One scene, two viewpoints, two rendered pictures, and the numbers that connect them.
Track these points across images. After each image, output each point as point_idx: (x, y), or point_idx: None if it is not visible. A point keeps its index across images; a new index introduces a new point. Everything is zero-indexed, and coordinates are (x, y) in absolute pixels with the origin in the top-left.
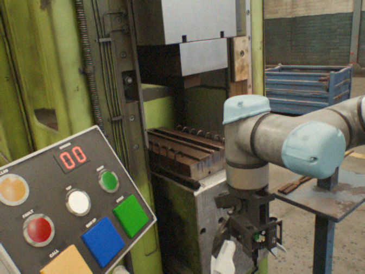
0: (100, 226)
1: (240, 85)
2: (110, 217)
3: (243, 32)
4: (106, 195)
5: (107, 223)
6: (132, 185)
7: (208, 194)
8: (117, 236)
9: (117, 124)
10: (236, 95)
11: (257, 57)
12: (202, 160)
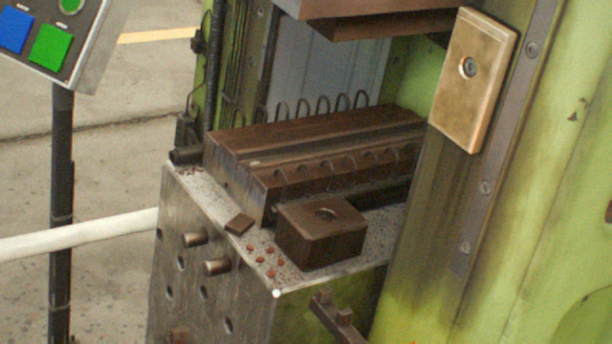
0: (19, 15)
1: (457, 152)
2: (37, 25)
3: (514, 19)
4: (55, 8)
5: (26, 22)
6: (87, 32)
7: (173, 188)
8: (19, 40)
9: (238, 1)
10: (435, 166)
11: (552, 137)
12: (222, 147)
